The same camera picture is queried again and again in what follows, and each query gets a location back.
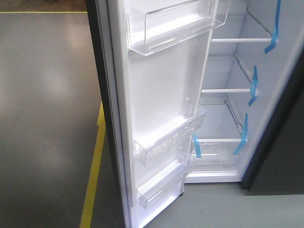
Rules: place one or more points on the side-by-side fridge body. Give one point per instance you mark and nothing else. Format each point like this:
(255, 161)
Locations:
(250, 63)

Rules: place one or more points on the clear middle door bin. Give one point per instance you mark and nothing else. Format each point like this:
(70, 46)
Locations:
(148, 147)

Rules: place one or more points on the clear door bin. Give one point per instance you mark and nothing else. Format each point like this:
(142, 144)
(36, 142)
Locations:
(148, 147)
(149, 192)
(155, 25)

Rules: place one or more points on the clear lower door bin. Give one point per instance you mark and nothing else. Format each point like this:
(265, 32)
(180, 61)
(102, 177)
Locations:
(149, 192)

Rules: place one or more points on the clear upper door bin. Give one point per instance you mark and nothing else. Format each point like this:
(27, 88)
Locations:
(155, 25)

